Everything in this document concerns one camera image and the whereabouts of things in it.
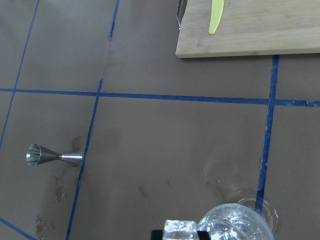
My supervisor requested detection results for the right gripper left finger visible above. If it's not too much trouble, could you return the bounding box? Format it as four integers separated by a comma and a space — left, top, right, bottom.
151, 229, 163, 240

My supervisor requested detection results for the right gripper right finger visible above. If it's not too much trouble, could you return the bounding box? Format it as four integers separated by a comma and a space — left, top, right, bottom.
197, 231, 209, 240

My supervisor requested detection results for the clear ice cube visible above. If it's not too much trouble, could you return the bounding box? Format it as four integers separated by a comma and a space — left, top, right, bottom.
162, 219, 199, 240

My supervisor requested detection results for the steel jigger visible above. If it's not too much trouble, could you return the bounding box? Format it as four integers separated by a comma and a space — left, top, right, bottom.
25, 143, 84, 167

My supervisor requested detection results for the clear wine glass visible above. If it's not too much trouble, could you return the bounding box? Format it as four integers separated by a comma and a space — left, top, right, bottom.
197, 197, 279, 240

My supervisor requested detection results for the bamboo cutting board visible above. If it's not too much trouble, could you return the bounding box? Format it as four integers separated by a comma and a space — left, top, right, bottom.
175, 0, 320, 58

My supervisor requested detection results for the yellow plastic knife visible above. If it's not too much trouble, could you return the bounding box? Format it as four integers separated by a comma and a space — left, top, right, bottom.
208, 0, 224, 35

